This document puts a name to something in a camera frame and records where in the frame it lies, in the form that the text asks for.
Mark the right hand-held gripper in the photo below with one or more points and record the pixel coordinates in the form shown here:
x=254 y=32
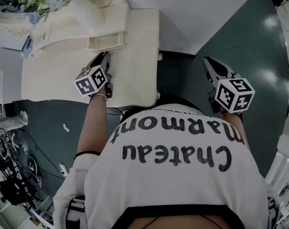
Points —
x=233 y=95

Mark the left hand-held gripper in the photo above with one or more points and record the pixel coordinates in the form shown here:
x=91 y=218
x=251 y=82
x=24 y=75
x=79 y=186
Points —
x=90 y=81

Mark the white drawer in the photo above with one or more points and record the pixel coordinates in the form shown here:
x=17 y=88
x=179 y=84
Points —
x=103 y=42

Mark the cream ornate dressing table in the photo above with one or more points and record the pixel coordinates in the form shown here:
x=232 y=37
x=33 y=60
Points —
x=134 y=68

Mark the person's left forearm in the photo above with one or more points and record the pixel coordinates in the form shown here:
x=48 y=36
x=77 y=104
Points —
x=94 y=128

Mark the person's right forearm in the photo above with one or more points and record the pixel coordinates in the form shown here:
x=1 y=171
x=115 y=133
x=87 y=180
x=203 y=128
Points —
x=237 y=128

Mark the white textured vase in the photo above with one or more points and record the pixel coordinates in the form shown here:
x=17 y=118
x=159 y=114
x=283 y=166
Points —
x=87 y=15

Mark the person's black trousers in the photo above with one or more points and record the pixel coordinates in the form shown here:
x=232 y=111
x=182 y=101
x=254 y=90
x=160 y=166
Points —
x=175 y=101

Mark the small white floor scrap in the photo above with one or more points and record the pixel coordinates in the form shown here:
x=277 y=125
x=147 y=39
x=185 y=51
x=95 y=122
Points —
x=66 y=128

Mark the blue printed card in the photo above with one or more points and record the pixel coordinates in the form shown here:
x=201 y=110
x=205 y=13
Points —
x=27 y=45

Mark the white humanoid robot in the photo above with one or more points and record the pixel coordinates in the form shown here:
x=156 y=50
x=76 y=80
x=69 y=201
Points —
x=22 y=118

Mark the tall white cabinet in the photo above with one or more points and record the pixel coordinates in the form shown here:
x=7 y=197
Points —
x=5 y=80

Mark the white power strip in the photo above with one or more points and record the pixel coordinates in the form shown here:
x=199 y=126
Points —
x=63 y=169

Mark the white shelving rack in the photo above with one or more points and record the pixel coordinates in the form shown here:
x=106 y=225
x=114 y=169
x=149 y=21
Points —
x=285 y=166

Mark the person's white printed shirt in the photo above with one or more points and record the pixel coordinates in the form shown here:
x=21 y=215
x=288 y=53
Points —
x=170 y=185

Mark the oval black white device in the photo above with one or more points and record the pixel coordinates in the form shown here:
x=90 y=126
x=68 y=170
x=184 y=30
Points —
x=32 y=166

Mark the person's bare neck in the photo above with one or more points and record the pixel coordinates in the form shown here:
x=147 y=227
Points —
x=177 y=223

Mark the black equipment pile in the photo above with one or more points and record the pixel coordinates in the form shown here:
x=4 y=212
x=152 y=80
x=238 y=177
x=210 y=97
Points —
x=10 y=190

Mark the white paper sheet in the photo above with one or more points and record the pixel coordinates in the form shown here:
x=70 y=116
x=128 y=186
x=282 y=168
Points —
x=42 y=219

